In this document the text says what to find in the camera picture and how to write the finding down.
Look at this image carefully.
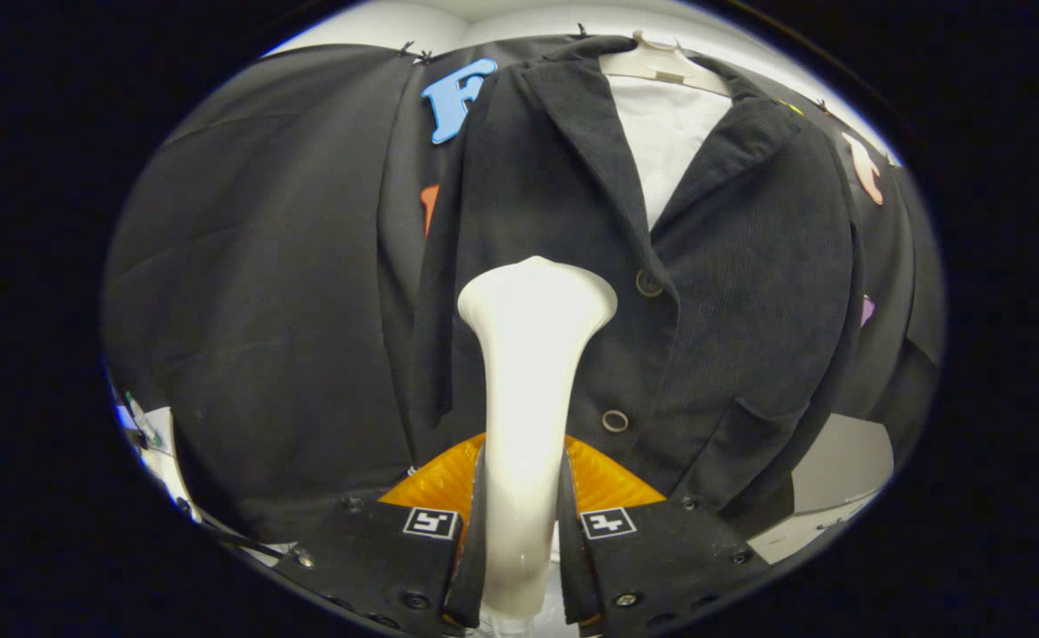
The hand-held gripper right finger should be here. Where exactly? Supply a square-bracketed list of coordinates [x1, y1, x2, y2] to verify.
[559, 432, 755, 637]

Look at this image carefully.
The grey cabinet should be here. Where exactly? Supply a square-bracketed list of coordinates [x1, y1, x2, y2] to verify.
[745, 412, 896, 566]

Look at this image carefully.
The white purple garment steamer head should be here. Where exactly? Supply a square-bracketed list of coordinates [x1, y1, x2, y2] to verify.
[457, 256, 619, 619]

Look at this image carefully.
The white object with wires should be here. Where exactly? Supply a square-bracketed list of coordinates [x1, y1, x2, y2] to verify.
[116, 390, 192, 524]

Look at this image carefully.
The white shirt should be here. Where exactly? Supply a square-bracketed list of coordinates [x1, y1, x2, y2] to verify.
[608, 75, 734, 231]

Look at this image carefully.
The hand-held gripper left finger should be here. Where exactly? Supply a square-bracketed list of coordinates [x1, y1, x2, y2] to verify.
[293, 432, 489, 637]

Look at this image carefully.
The black suit jacket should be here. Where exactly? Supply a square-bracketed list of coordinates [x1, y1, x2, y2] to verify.
[408, 35, 865, 524]

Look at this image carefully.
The black backdrop cloth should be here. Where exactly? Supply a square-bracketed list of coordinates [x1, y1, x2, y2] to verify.
[101, 35, 947, 543]

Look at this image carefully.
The cream clothes hanger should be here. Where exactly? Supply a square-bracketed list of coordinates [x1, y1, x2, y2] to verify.
[597, 31, 737, 98]

